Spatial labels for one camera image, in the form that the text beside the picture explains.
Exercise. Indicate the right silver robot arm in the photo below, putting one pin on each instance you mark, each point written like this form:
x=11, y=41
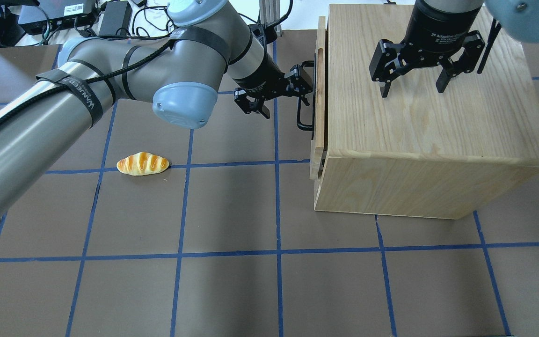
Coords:
x=520, y=19

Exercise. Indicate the black electronics box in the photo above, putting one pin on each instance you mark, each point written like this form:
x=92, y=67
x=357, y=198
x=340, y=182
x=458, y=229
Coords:
x=53, y=14

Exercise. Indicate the toy bread roll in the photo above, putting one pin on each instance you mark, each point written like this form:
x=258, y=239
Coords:
x=142, y=164

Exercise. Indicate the light wooden drawer cabinet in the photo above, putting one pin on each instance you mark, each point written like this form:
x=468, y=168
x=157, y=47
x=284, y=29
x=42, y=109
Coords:
x=419, y=152

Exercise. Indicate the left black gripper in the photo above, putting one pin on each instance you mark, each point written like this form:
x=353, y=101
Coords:
x=262, y=73

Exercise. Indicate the aluminium frame post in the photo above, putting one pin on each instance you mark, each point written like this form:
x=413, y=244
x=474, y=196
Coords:
x=269, y=11

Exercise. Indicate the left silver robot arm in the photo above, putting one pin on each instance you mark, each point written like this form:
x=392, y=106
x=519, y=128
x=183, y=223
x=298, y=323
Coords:
x=180, y=79

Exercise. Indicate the black power adapter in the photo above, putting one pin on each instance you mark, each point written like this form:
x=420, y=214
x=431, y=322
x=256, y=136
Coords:
x=116, y=17

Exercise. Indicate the black metal drawer handle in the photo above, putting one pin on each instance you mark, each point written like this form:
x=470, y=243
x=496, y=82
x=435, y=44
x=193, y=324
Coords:
x=303, y=99

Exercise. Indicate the wooden drawer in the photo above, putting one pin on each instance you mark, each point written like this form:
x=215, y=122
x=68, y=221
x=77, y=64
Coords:
x=319, y=142

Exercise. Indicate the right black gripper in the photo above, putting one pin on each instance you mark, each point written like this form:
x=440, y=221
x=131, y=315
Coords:
x=439, y=25

